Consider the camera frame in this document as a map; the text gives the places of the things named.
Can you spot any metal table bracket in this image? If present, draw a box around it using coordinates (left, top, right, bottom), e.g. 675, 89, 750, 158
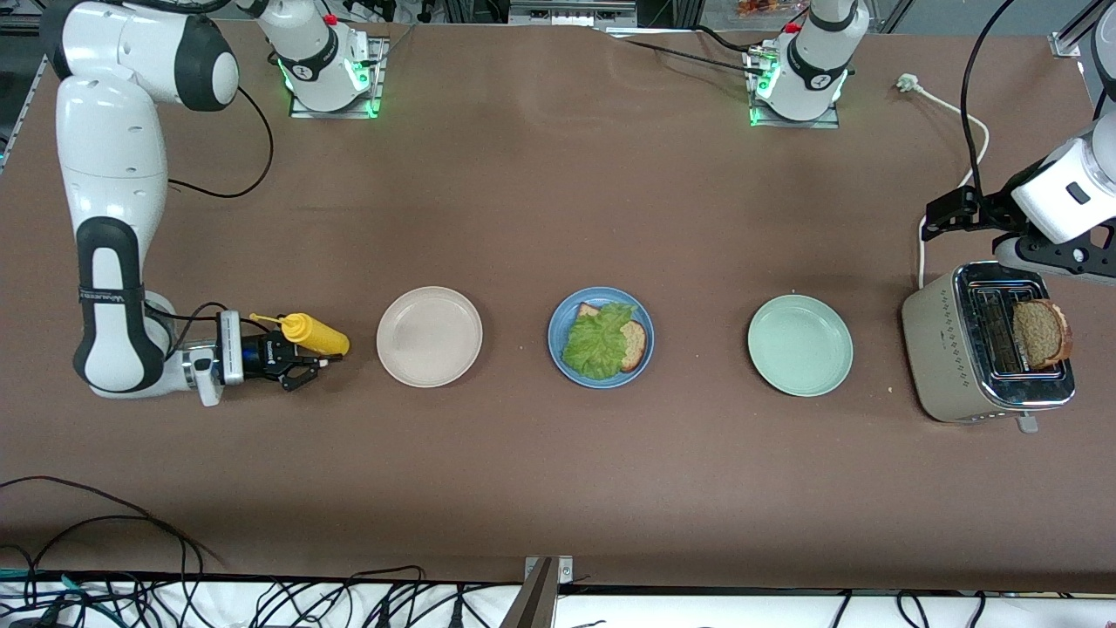
501, 556, 575, 628

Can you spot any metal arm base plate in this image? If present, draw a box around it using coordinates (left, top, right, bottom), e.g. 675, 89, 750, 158
748, 44, 842, 130
289, 35, 389, 119

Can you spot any aluminium frame rail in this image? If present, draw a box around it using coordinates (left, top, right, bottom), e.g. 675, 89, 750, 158
0, 52, 49, 171

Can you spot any light green round plate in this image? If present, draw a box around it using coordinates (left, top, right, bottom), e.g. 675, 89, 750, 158
747, 295, 854, 398

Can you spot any thin black cable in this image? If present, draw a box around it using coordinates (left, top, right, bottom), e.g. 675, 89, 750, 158
623, 39, 768, 78
693, 24, 755, 55

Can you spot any green lettuce leaf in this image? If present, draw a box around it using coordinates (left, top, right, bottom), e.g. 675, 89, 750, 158
561, 303, 639, 381

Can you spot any blue round plate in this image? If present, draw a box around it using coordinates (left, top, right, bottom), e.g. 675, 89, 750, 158
548, 286, 656, 390

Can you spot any white toaster power cord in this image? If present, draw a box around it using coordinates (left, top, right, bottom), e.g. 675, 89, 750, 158
896, 74, 990, 289

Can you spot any grey metal box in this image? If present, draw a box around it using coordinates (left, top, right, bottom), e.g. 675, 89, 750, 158
508, 0, 637, 27

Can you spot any beige round plate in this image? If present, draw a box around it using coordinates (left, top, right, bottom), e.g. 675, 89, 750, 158
376, 286, 484, 389

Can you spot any aluminium frame profile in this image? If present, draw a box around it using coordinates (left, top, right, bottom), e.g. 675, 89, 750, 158
1051, 0, 1104, 58

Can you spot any yellow squeeze sauce bottle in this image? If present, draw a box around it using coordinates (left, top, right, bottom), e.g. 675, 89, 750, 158
250, 311, 351, 357

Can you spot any beige chrome toaster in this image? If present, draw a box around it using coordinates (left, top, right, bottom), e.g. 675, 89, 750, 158
902, 260, 1076, 434

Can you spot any brown bread slice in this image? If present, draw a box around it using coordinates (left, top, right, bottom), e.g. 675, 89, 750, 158
577, 303, 648, 374
1011, 299, 1075, 370

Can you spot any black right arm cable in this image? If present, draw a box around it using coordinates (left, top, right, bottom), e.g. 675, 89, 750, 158
144, 83, 275, 350

